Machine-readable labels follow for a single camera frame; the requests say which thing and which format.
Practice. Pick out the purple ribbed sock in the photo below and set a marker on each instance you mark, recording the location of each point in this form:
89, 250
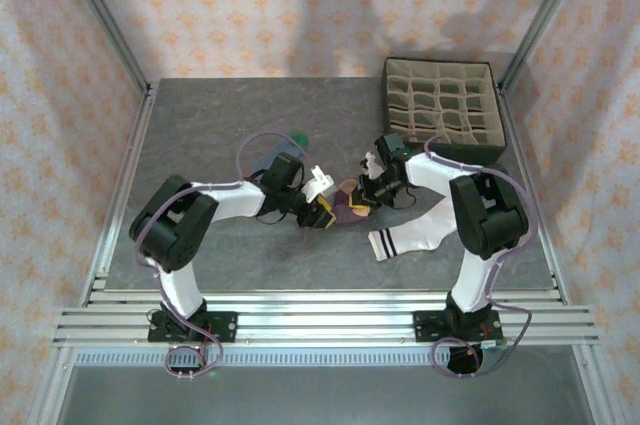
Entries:
345, 210

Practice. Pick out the blue orange green striped sock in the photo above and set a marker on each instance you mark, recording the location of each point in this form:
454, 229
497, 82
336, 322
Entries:
299, 137

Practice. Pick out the white sock with dark stripes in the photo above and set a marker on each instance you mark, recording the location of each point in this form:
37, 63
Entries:
415, 235

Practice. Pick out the dark fabric divided organizer box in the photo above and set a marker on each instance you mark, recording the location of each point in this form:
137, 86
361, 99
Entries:
465, 152

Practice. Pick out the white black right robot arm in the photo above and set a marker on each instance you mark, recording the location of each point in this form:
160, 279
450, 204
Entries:
430, 175

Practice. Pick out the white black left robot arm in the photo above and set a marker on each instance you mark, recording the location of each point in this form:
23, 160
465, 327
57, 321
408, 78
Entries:
235, 200

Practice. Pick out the narrow aluminium base beam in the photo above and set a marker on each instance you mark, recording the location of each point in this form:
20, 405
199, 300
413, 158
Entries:
325, 298

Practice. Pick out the wide aluminium base beam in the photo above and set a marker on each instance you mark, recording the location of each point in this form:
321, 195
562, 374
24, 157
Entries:
325, 330

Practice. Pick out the patterned fabric backdrop curtain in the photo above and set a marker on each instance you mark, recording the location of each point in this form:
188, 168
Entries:
320, 5

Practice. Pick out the grey metal lower panel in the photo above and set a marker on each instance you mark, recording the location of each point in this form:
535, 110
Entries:
320, 395

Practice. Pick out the small green circuit board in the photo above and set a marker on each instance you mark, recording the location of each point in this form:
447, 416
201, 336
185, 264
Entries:
495, 344

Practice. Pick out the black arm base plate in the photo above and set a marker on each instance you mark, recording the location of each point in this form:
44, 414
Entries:
225, 325
425, 325

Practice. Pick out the aluminium side rail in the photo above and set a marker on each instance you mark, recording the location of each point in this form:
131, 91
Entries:
125, 185
552, 275

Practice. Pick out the aluminium upright frame post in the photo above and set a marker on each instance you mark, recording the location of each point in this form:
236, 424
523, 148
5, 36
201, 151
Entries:
106, 20
542, 20

